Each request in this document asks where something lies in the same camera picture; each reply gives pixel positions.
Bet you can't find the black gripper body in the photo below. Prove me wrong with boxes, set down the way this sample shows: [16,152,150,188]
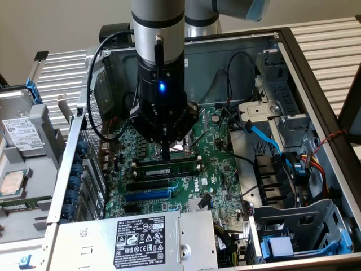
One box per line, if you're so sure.
[137,55,189,143]

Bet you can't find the green RAM stick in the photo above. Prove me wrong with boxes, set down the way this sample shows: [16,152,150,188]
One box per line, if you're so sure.
[0,197,53,212]
[133,161,199,180]

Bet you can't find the CPU socket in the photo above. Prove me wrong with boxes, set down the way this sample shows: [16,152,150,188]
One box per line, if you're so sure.
[169,131,198,159]

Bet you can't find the metal network port block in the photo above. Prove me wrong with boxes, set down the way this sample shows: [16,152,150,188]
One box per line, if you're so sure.
[100,138,116,151]

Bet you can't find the green motherboard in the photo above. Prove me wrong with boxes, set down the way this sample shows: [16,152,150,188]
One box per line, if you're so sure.
[102,104,254,226]

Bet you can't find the metal USB port block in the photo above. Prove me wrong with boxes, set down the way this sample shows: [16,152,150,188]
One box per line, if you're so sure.
[98,152,111,171]

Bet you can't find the blue retainer clip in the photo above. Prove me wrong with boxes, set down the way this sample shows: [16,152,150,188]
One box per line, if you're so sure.
[68,176,82,190]
[76,140,90,158]
[65,189,80,204]
[70,163,85,177]
[61,203,76,219]

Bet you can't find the open PC case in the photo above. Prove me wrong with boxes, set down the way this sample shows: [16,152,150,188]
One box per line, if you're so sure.
[46,27,361,271]

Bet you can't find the blue expansion slot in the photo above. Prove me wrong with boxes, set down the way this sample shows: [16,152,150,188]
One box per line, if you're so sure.
[125,189,172,203]

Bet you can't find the black box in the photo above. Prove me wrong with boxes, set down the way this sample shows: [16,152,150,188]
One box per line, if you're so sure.
[99,23,135,47]

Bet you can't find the black SATA plug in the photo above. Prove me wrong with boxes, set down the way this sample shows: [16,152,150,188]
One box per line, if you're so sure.
[198,193,213,210]

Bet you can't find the silver heat sink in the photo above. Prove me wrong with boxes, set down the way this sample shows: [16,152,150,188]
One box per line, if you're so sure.
[187,197,211,213]

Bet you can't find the black plastic shroud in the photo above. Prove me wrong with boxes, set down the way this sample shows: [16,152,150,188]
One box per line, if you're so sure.
[254,152,293,206]

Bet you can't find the grey parts rack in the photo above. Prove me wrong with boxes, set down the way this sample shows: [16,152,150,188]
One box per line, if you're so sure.
[0,103,65,246]

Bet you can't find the silver drive cage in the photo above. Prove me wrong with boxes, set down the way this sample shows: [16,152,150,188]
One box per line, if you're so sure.
[255,47,316,147]

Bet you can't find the silver metal bar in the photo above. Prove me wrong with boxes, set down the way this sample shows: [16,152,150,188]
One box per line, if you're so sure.
[27,58,46,85]

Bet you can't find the silver hard disk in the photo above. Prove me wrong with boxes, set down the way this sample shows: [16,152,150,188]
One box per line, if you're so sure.
[0,89,46,158]

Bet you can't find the silver power supply unit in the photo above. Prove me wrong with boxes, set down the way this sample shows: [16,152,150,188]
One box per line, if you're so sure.
[46,210,219,271]

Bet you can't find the silver CPU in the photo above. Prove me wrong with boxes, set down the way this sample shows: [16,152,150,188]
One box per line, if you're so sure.
[0,170,29,198]

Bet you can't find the silver disk bay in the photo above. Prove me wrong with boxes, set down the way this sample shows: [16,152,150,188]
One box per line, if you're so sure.
[248,198,355,265]

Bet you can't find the blue disk tray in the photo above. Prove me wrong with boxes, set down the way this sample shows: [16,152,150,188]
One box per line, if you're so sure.
[261,230,353,261]

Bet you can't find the dark brown panel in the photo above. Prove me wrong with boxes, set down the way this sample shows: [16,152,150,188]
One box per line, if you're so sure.
[337,63,361,145]

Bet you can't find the blue plastic clip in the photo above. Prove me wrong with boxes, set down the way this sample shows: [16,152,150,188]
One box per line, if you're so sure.
[18,253,33,269]

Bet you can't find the thick black wire loop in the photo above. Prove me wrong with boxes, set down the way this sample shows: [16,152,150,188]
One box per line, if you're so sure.
[123,91,139,113]

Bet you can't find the red black twisted wire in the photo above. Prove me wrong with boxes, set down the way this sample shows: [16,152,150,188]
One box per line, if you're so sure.
[311,129,347,156]
[86,117,119,133]

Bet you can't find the short black cable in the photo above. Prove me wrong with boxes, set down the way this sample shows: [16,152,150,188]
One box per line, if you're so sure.
[153,34,165,83]

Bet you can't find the thin black wire loop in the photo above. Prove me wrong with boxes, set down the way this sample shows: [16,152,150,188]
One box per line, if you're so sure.
[226,51,257,107]

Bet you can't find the long black cable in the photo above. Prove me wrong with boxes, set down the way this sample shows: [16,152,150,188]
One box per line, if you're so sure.
[87,30,137,142]

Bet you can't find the silver bracket plate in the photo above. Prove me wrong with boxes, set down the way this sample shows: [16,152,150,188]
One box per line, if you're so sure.
[238,101,283,118]

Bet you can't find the silver slot bracket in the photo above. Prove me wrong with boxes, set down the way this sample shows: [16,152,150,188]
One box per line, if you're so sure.
[57,94,74,126]

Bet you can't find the blue SATA wire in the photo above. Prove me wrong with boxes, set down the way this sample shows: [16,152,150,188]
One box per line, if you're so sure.
[243,119,284,156]

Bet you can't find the blue caddy rail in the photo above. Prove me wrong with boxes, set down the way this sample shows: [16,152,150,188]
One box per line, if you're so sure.
[24,77,43,104]

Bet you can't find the power supply wire bundle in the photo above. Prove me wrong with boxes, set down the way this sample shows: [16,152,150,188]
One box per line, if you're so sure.
[213,222,240,268]

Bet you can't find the coloured power wires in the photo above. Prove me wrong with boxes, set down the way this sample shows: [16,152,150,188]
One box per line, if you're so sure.
[300,152,331,198]

